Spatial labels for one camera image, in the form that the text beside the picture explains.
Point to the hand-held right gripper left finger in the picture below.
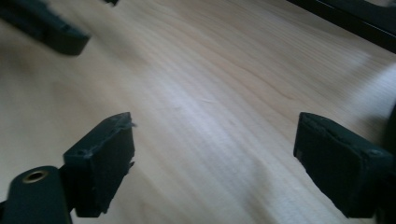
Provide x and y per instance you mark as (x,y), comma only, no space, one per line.
(99,161)

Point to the red and black shoe rack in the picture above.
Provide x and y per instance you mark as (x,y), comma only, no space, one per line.
(358,21)

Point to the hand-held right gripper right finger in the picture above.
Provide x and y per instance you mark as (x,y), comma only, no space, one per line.
(339,168)

